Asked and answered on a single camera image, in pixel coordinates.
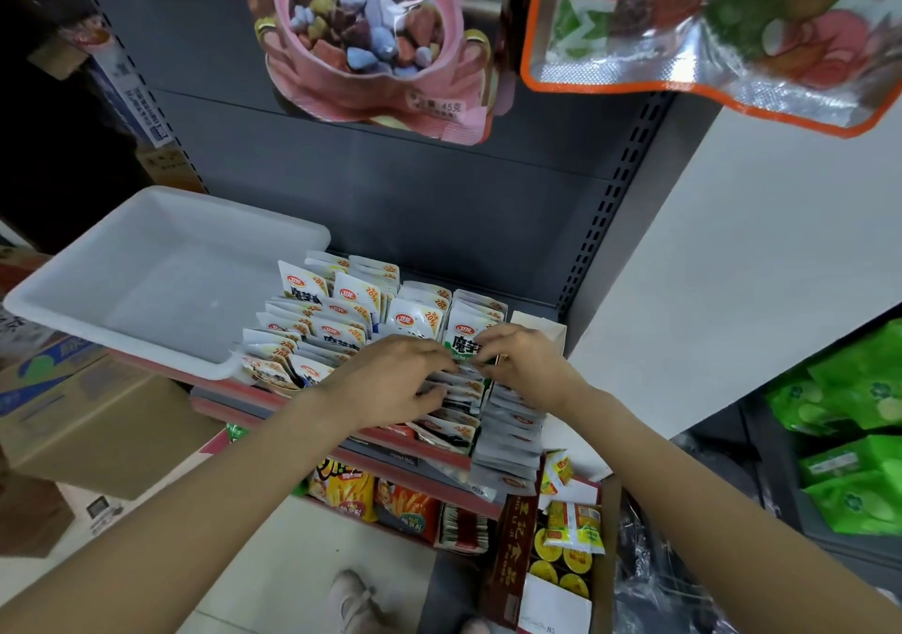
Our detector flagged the row of orange chip bags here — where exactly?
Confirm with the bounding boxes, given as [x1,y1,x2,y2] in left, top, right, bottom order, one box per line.
[303,457,492,555]

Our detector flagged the white plastic bin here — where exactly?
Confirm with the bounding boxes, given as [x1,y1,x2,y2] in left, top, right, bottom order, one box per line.
[3,185,333,381]

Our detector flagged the orange display box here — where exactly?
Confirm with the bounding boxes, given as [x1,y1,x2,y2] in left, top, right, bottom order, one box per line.
[469,311,568,499]

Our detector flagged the plain brown cardboard carton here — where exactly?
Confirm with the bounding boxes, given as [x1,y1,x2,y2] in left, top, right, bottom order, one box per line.
[133,140,206,194]

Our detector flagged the blue print cardboard carton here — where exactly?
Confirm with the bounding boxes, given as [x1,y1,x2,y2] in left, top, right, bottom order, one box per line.
[0,331,220,502]

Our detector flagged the white blue carton box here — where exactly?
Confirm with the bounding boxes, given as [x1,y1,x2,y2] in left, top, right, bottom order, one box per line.
[63,13,178,149]

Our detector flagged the black plastic wrapped bundle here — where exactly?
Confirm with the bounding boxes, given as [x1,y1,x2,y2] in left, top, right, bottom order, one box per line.
[613,492,791,634]

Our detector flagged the red display box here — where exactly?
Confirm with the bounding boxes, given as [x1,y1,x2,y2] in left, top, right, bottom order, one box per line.
[378,280,456,347]

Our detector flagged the person's left shoe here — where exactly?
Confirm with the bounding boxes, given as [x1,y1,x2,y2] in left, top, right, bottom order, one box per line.
[328,570,382,634]

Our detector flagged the hanging pink candy bag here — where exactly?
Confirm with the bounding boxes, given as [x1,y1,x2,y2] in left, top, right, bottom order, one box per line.
[254,0,516,147]

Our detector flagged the person's right hand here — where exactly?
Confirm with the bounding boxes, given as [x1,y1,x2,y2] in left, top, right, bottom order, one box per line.
[472,323,594,417]

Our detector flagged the stack of green packs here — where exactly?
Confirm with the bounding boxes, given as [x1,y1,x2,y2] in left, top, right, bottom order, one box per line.
[765,319,902,536]

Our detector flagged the person's right forearm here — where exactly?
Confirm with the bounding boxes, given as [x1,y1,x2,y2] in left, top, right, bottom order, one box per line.
[564,390,902,634]

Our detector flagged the green display box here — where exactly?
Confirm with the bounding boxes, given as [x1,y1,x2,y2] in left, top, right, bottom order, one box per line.
[415,288,512,459]

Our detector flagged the blue display box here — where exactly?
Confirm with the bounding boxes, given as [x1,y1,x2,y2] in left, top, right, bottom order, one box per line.
[288,255,403,375]

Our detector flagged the person's left hand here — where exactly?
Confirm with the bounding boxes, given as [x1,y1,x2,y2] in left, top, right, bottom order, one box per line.
[317,334,464,434]

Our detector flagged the dark red white-label carton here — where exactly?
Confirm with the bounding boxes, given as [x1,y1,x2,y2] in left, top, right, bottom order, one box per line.
[479,478,622,634]

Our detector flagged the orange-edged clear candy bag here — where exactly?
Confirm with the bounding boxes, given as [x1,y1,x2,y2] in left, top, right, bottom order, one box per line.
[521,0,902,138]

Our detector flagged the person's left forearm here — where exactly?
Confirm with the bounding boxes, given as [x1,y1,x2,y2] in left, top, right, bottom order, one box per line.
[0,394,382,634]

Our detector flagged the yellow snack packets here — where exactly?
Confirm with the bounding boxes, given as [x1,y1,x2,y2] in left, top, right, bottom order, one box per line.
[524,450,608,600]

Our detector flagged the white pink carton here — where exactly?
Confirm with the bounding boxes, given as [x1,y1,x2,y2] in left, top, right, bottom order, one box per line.
[56,478,157,536]

